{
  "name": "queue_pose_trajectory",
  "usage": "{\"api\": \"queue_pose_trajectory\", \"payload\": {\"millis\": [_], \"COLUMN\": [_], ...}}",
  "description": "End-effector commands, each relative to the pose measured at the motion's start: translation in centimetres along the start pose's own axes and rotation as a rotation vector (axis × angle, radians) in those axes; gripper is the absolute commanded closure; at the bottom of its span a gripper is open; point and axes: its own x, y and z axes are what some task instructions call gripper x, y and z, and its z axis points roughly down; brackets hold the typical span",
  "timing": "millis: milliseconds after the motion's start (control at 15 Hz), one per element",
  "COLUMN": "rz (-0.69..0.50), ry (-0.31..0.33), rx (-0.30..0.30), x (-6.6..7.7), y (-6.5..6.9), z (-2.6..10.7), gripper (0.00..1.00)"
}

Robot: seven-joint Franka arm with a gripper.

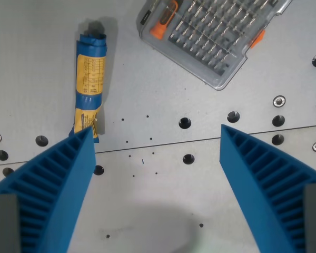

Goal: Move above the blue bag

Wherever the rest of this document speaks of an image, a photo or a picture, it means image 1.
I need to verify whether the rolled blue bag yellow label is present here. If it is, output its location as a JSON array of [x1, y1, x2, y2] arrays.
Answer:
[[67, 33, 107, 144]]

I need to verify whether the clear screwdriver bit set case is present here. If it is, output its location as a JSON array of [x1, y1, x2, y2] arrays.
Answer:
[[138, 0, 293, 91]]

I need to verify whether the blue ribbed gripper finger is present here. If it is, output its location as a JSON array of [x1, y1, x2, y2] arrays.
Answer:
[[0, 125, 97, 253], [219, 124, 316, 253]]

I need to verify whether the orange black screwdriver handle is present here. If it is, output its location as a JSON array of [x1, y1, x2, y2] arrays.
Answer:
[[150, 0, 180, 40]]

